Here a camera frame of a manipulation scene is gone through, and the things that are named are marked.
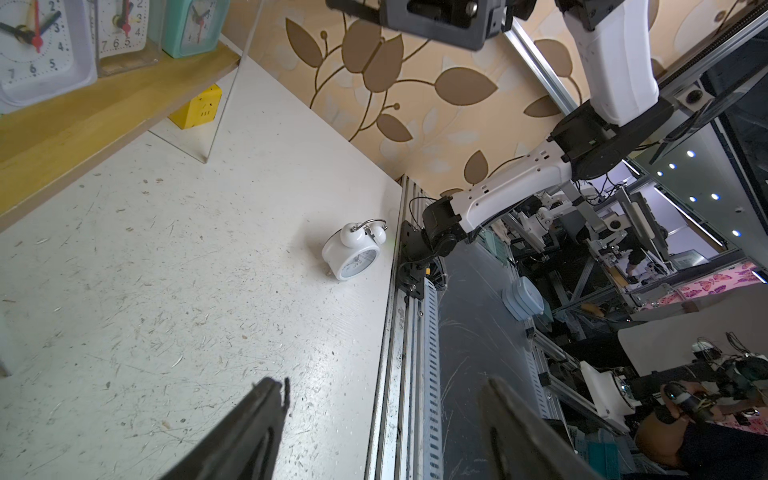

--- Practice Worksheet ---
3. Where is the white twin-bell clock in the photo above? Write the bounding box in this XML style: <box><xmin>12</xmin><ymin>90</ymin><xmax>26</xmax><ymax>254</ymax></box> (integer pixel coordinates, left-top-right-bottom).
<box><xmin>321</xmin><ymin>218</ymin><xmax>388</xmax><ymax>281</ymax></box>

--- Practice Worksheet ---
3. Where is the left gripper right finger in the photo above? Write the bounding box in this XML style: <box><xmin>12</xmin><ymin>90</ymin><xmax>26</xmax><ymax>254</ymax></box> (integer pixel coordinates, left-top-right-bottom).
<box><xmin>478</xmin><ymin>377</ymin><xmax>599</xmax><ymax>480</ymax></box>

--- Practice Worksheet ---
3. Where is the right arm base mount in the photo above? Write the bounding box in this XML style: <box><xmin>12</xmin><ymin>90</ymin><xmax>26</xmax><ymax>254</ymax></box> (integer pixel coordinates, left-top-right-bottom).
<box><xmin>396</xmin><ymin>196</ymin><xmax>467</xmax><ymax>300</ymax></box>

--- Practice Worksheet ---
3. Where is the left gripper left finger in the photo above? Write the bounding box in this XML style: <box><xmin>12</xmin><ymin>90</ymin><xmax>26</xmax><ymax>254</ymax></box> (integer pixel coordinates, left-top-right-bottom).
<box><xmin>162</xmin><ymin>377</ymin><xmax>291</xmax><ymax>480</ymax></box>

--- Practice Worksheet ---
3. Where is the transparent grey square clock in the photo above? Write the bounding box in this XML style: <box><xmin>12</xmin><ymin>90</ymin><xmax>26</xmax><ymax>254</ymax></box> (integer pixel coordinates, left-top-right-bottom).
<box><xmin>89</xmin><ymin>0</ymin><xmax>166</xmax><ymax>78</ymax></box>

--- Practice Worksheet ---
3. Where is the small mint square clock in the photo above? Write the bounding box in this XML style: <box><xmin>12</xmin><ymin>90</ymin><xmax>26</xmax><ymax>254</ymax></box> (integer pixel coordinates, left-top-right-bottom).
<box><xmin>162</xmin><ymin>0</ymin><xmax>231</xmax><ymax>59</ymax></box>

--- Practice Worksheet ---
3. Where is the lilac square alarm clock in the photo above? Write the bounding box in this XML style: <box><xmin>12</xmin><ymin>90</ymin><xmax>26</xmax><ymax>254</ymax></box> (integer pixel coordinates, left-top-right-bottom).
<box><xmin>1</xmin><ymin>0</ymin><xmax>97</xmax><ymax>115</ymax></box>

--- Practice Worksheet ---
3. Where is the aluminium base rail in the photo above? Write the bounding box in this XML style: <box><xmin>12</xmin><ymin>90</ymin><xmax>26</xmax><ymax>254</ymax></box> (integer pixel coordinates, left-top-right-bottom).
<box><xmin>364</xmin><ymin>175</ymin><xmax>444</xmax><ymax>479</ymax></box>

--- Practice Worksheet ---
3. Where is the yellow sticky note pad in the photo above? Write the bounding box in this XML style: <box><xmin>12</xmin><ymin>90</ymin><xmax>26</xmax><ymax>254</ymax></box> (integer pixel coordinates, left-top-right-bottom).
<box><xmin>168</xmin><ymin>84</ymin><xmax>223</xmax><ymax>130</ymax></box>

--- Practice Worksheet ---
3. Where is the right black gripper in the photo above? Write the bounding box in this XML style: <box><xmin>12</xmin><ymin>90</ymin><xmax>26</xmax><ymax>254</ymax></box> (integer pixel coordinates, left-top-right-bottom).
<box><xmin>326</xmin><ymin>0</ymin><xmax>536</xmax><ymax>51</ymax></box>

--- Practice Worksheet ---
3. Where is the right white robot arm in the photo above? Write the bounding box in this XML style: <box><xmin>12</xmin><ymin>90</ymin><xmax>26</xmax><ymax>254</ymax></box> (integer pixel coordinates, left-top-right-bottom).
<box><xmin>327</xmin><ymin>1</ymin><xmax>673</xmax><ymax>263</ymax></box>

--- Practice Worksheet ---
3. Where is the blue grey round stack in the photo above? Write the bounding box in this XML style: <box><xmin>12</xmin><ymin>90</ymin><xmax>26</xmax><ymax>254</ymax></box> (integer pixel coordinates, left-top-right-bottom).
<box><xmin>501</xmin><ymin>277</ymin><xmax>545</xmax><ymax>322</ymax></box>

